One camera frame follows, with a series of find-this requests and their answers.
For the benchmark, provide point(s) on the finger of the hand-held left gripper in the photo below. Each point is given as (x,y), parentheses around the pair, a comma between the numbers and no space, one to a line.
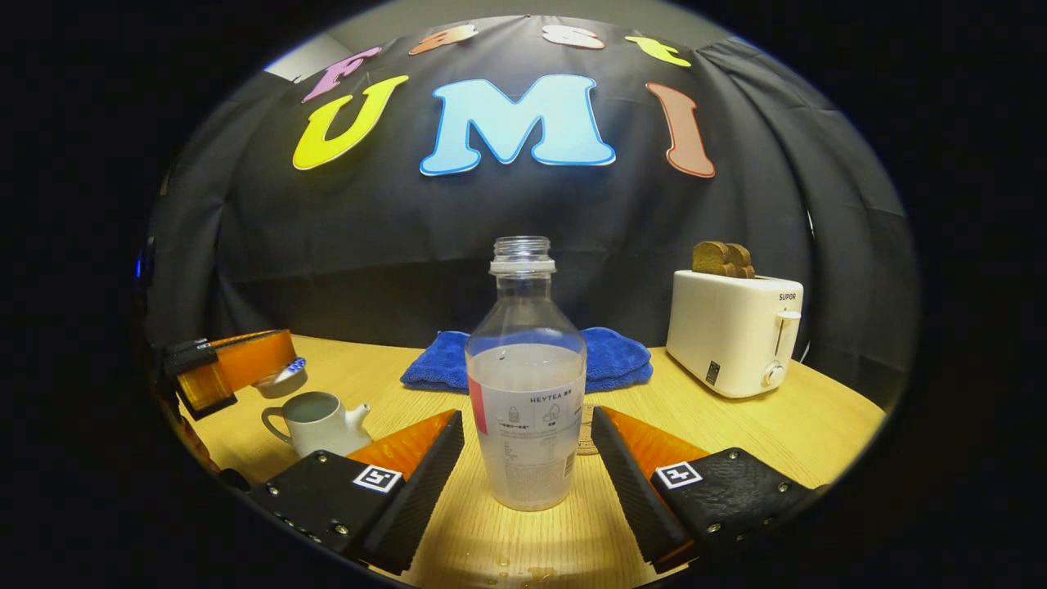
(237,364)

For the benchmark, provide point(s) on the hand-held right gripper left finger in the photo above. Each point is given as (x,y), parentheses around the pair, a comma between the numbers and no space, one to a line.
(421,499)

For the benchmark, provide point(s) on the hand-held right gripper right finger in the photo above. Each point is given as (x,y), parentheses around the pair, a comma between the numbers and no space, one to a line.
(630,491)

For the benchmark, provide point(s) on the round wooden coaster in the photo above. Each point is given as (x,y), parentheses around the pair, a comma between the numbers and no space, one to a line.
(590,433)

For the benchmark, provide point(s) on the white ceramic teacup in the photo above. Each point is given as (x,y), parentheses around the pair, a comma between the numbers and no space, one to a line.
(315,429)

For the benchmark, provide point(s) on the clear plastic water bottle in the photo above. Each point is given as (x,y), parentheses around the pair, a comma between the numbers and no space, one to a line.
(523,409)

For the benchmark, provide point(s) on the blue towel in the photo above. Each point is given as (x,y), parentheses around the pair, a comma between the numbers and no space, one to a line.
(613,360)

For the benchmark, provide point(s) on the black backdrop cloth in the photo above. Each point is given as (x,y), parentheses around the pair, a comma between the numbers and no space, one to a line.
(368,245)

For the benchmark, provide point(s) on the white toaster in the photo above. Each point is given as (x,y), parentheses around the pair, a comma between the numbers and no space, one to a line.
(728,335)

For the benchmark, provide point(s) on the brown bread slice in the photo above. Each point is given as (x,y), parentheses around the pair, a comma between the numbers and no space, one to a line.
(744,262)
(713,258)

